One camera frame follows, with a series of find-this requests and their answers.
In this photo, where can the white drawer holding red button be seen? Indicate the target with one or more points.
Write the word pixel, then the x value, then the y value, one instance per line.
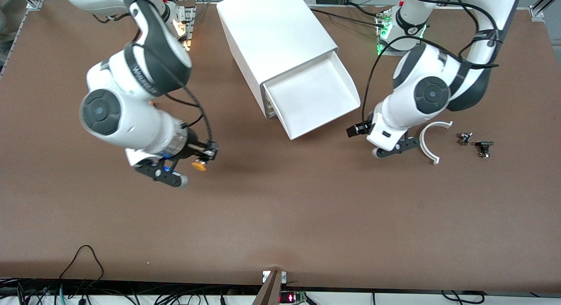
pixel 269 101

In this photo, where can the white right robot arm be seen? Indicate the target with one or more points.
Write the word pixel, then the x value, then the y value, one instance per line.
pixel 131 121

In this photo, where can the small black switch component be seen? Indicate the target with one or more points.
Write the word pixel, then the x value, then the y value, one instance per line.
pixel 484 145

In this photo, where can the white drawer cabinet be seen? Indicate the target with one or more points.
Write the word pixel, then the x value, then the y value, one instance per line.
pixel 271 29

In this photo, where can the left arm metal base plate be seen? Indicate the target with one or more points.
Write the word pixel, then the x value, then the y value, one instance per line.
pixel 380 33

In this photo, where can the white empty drawer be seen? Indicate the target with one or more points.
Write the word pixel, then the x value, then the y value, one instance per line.
pixel 273 114

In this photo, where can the grey camera stand post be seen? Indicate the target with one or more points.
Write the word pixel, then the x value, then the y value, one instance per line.
pixel 269 292

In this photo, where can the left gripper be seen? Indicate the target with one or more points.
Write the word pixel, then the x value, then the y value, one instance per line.
pixel 363 128

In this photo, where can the yellow mushroom push button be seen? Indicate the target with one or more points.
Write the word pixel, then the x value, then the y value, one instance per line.
pixel 199 166

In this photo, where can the white curved plastic arc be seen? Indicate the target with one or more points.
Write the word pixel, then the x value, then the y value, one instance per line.
pixel 421 140

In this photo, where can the aluminium corner bracket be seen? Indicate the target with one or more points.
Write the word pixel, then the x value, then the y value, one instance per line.
pixel 541 7
pixel 33 0

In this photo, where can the small red display device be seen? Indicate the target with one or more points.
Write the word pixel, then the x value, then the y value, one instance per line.
pixel 291 297

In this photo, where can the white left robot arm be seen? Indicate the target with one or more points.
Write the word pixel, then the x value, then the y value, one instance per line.
pixel 431 94

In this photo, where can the white drawer holding green button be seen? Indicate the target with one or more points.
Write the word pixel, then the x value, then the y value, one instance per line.
pixel 271 108

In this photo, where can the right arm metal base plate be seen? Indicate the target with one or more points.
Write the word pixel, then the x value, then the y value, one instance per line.
pixel 191 33

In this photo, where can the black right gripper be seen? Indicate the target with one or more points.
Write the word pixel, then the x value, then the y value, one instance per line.
pixel 194 148

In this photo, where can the small silver metal component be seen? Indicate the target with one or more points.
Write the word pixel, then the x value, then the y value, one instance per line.
pixel 465 138

